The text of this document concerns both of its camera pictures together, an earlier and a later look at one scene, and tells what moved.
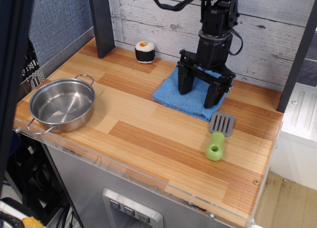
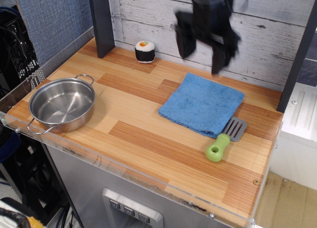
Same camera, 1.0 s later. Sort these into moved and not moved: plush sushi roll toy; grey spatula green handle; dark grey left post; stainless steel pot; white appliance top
Moved: grey spatula green handle
Not moved: stainless steel pot; plush sushi roll toy; dark grey left post; white appliance top
